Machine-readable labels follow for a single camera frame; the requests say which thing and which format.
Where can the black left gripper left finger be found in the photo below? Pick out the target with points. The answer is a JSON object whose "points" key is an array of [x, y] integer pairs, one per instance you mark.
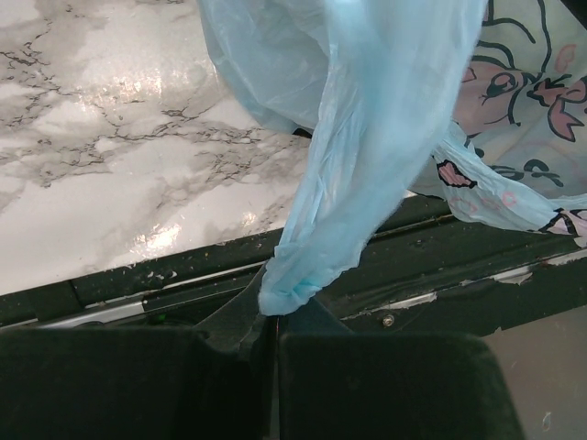
{"points": [[211, 380]]}

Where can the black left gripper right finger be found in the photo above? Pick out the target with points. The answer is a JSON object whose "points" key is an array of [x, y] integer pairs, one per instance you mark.
{"points": [[338, 384]]}

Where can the blue printed plastic bag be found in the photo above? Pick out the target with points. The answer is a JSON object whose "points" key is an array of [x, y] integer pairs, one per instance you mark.
{"points": [[479, 103]]}

